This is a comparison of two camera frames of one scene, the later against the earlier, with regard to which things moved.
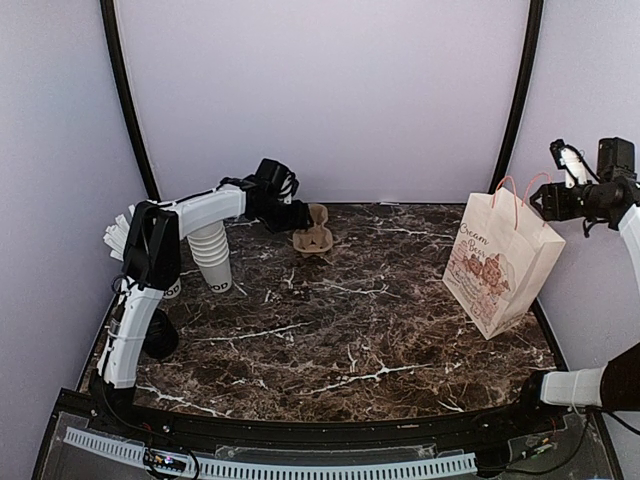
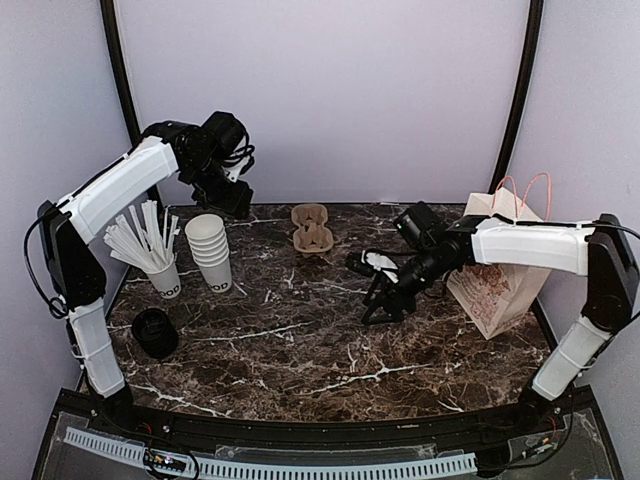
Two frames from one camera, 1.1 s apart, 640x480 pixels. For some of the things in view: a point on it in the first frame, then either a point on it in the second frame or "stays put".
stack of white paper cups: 210,249 stays put
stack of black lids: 161,338 stays put
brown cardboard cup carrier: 314,241 stays put
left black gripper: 299,219 to 234,203
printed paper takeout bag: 504,254 stays put
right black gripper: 554,198 to 407,301
